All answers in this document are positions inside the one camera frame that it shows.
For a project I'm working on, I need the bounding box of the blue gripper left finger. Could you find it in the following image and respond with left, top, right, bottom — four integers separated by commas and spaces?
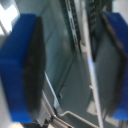
0, 13, 47, 125

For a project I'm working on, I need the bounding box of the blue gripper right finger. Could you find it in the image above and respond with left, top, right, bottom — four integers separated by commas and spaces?
101, 11, 128, 122

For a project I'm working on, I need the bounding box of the black toaster oven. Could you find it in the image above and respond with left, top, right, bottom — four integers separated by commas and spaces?
13, 0, 128, 128

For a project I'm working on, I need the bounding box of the black oven tray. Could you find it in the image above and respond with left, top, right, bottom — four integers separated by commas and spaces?
63, 0, 105, 128

